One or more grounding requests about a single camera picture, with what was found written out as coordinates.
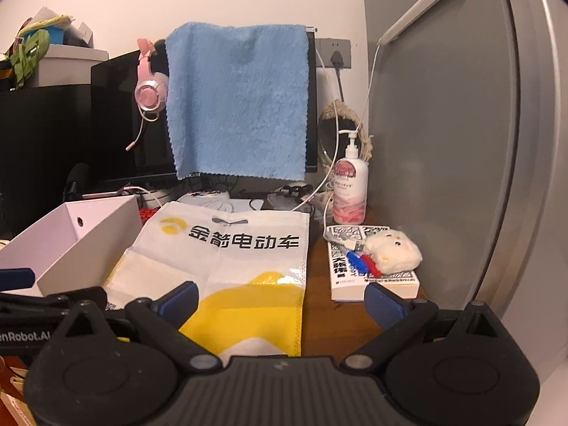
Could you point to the round mirror with woven frame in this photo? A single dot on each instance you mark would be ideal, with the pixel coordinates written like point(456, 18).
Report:
point(333, 137)

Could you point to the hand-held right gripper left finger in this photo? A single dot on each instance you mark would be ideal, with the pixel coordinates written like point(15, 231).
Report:
point(179, 302)

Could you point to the white drawer box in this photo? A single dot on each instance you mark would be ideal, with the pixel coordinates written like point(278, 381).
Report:
point(57, 253)

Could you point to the red keyboard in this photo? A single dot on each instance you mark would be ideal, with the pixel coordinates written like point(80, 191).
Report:
point(146, 217)

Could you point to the grey refrigerator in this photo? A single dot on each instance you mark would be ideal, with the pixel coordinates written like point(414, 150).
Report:
point(443, 142)

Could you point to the black and white book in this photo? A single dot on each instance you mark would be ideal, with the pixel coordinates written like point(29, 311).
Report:
point(346, 270)

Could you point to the white light bar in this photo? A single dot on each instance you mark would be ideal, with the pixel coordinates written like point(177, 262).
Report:
point(426, 2)

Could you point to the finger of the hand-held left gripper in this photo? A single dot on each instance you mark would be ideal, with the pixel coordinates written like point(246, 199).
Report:
point(15, 278)

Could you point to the black cabinet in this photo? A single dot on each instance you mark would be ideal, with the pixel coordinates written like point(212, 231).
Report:
point(40, 151)

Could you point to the grey wall socket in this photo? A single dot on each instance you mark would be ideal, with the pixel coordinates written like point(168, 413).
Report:
point(324, 51)

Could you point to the white power strip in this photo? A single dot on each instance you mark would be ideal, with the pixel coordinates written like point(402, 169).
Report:
point(199, 197)

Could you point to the cream plush toy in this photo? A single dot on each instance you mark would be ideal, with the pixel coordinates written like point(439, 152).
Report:
point(395, 250)

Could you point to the blue container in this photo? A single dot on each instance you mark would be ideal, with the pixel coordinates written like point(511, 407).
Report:
point(55, 34)

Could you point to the black plug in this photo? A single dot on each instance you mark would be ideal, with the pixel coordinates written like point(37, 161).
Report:
point(337, 59)

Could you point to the pink headset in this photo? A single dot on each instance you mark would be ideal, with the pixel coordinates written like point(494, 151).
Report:
point(151, 93)

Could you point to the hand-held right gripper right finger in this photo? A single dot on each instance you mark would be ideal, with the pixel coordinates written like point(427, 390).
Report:
point(382, 304)

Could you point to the blue towel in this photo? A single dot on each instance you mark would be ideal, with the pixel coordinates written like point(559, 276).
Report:
point(235, 97)

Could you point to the white storage box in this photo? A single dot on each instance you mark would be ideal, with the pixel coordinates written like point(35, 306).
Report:
point(66, 66)

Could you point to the blue pen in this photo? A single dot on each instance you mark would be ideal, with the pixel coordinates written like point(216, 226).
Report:
point(355, 258)

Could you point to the black monitor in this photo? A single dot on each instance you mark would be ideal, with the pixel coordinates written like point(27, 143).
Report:
point(120, 120)

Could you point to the white and yellow shopping bag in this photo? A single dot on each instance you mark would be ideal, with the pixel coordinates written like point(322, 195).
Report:
point(230, 266)

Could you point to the green woven toy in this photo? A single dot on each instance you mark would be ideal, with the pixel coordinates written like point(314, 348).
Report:
point(29, 51)

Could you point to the white paper carton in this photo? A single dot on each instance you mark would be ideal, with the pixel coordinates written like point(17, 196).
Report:
point(82, 32)

